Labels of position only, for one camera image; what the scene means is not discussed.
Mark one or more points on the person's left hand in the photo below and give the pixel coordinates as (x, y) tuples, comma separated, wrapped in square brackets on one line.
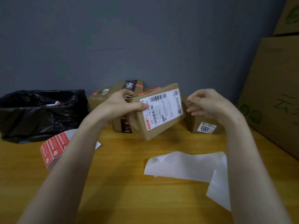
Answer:
[(112, 107)]

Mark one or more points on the person's right hand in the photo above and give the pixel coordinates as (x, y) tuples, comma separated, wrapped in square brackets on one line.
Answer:
[(210, 102)]

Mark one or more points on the box with black tape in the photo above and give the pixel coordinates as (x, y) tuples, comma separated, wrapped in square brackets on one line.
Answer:
[(116, 127)]

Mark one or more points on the white end label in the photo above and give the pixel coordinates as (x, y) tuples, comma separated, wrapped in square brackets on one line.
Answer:
[(206, 127)]

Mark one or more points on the long brown cardboard box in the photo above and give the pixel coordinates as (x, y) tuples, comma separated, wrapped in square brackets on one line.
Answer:
[(191, 125)]

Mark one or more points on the white shipping label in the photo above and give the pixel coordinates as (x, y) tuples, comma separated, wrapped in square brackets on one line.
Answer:
[(168, 107)]

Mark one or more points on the white backing paper strip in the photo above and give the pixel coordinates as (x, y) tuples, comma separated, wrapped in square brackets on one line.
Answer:
[(186, 165)]

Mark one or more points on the red sticker label strip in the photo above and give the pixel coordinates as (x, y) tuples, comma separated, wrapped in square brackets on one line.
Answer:
[(52, 146)]

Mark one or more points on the person's right forearm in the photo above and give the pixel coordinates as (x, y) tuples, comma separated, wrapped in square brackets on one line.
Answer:
[(252, 174)]

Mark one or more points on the person's left forearm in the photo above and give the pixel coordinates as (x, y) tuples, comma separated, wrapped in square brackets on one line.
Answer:
[(60, 174)]

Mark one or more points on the large green printed carton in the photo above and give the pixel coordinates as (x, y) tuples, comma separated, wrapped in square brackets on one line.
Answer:
[(273, 86), (288, 16)]

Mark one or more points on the black plastic trash bag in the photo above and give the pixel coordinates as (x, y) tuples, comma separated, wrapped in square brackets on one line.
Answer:
[(39, 123)]

